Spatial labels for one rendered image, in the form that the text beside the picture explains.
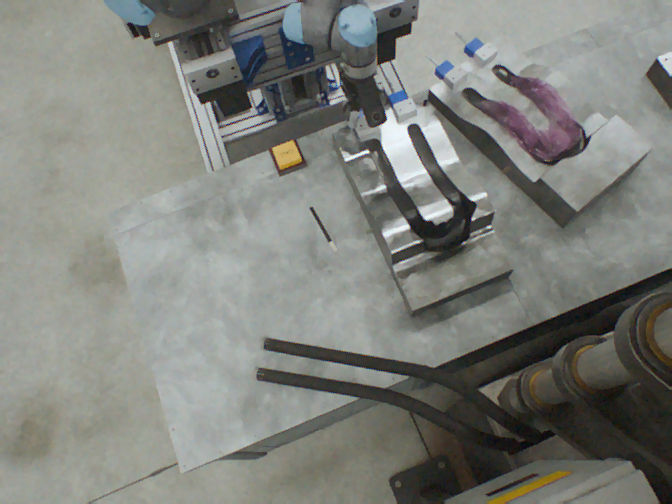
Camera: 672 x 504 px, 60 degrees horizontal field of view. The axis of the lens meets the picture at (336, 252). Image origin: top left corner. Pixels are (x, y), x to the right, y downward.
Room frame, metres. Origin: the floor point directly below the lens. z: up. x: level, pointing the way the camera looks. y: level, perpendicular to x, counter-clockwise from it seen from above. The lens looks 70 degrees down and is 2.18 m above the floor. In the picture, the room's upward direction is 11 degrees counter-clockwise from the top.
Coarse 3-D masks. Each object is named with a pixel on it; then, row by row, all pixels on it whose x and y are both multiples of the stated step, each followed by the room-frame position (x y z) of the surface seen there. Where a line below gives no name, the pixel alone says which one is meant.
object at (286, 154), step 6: (282, 144) 0.81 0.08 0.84; (288, 144) 0.81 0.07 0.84; (294, 144) 0.80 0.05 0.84; (276, 150) 0.79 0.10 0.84; (282, 150) 0.79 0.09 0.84; (288, 150) 0.79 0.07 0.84; (294, 150) 0.78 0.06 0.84; (276, 156) 0.78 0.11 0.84; (282, 156) 0.77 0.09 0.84; (288, 156) 0.77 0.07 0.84; (294, 156) 0.77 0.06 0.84; (282, 162) 0.76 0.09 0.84; (288, 162) 0.75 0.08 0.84; (294, 162) 0.75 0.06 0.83; (282, 168) 0.75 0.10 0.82
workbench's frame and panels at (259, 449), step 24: (624, 288) 0.27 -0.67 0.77; (648, 288) 0.38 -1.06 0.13; (576, 312) 0.31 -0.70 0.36; (528, 336) 0.28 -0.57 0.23; (456, 360) 0.22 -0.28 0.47; (480, 360) 0.25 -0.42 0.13; (408, 384) 0.19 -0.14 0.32; (360, 408) 0.16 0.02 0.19; (288, 432) 0.12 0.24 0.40; (312, 432) 0.12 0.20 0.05; (240, 456) 0.08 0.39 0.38
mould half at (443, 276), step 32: (384, 128) 0.77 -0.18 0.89; (352, 160) 0.70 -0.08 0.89; (416, 160) 0.66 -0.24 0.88; (448, 160) 0.65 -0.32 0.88; (384, 192) 0.59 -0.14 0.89; (416, 192) 0.57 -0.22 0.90; (480, 192) 0.52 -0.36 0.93; (384, 224) 0.49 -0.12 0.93; (480, 224) 0.46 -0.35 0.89; (384, 256) 0.46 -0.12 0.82; (416, 256) 0.42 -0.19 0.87; (448, 256) 0.41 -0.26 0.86; (480, 256) 0.39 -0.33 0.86; (416, 288) 0.35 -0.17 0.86; (448, 288) 0.33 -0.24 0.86
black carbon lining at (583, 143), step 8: (496, 72) 0.89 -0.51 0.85; (504, 72) 0.89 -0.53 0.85; (504, 80) 0.86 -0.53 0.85; (464, 88) 0.86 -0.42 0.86; (472, 88) 0.85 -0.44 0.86; (464, 96) 0.84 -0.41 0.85; (472, 96) 0.83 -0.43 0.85; (480, 96) 0.83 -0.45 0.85; (472, 104) 0.81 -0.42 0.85; (584, 136) 0.64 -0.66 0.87; (576, 144) 0.63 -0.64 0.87; (584, 144) 0.62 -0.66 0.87; (576, 152) 0.61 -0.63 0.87; (552, 160) 0.60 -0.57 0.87; (560, 160) 0.60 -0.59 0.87
